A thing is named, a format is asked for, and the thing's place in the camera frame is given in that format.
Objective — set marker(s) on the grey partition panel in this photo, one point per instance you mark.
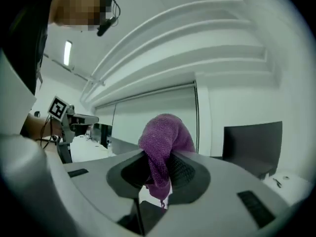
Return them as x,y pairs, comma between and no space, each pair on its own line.
123,146

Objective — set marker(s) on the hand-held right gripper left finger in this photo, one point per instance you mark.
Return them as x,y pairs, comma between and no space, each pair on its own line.
93,194

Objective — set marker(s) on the black head camera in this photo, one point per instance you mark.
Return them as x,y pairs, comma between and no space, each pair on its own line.
105,27

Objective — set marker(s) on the black computer monitor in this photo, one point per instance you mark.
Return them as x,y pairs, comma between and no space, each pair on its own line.
102,131

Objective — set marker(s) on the person's left forearm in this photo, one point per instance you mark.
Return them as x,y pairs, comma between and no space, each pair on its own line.
37,127

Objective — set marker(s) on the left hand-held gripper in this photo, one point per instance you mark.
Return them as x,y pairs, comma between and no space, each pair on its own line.
58,107

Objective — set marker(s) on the purple cloth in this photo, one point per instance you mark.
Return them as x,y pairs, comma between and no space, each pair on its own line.
163,137

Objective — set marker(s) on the person's black t-shirt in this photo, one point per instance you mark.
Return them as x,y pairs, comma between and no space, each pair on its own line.
24,46

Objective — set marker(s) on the black ceiling conduit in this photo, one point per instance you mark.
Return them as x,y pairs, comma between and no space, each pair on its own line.
64,67

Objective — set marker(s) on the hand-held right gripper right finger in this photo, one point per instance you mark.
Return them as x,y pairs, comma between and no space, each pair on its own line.
222,206

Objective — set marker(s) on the person's head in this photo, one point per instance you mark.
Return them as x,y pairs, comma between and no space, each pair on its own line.
76,6

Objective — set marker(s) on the white ceiling pipe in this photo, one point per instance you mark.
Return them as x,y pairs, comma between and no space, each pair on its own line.
158,15

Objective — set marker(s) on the long ceiling light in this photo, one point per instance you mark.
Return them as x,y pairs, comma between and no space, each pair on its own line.
67,53

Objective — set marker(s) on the black mouse pad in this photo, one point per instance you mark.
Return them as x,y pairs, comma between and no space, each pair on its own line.
150,216

